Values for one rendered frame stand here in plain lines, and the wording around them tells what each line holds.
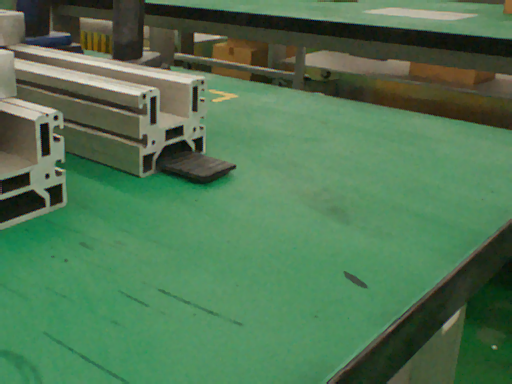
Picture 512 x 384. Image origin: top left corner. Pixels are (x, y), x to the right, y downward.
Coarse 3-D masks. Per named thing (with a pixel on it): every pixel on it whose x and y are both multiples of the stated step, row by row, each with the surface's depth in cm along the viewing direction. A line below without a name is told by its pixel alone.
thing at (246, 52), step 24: (216, 48) 489; (240, 48) 474; (264, 48) 471; (288, 48) 496; (216, 72) 494; (240, 72) 477; (288, 72) 503; (432, 72) 385; (456, 72) 374; (480, 72) 371
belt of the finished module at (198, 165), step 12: (168, 156) 66; (180, 156) 66; (192, 156) 66; (204, 156) 66; (168, 168) 63; (180, 168) 62; (192, 168) 62; (204, 168) 62; (216, 168) 62; (228, 168) 63; (204, 180) 60
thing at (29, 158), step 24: (0, 120) 55; (24, 120) 52; (48, 120) 52; (0, 144) 56; (24, 144) 53; (48, 144) 53; (0, 168) 51; (24, 168) 52; (48, 168) 53; (0, 192) 50; (24, 192) 56; (48, 192) 57; (0, 216) 52; (24, 216) 53
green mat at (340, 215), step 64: (256, 128) 79; (320, 128) 80; (384, 128) 80; (448, 128) 80; (128, 192) 59; (192, 192) 59; (256, 192) 59; (320, 192) 59; (384, 192) 59; (448, 192) 60; (0, 256) 47; (64, 256) 47; (128, 256) 47; (192, 256) 47; (256, 256) 47; (320, 256) 47; (384, 256) 47; (448, 256) 48; (0, 320) 39; (64, 320) 39; (128, 320) 39; (192, 320) 39; (256, 320) 39; (320, 320) 39; (384, 320) 39
